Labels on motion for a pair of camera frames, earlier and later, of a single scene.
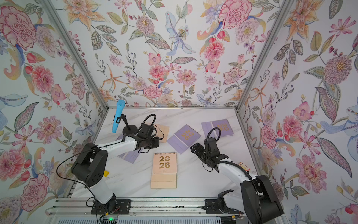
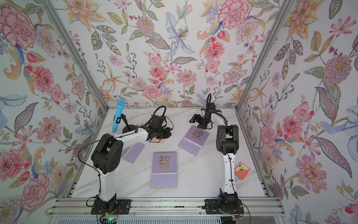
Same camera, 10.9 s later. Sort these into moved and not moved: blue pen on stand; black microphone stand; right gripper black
Moved: right gripper black
Not moved: blue pen on stand; black microphone stand
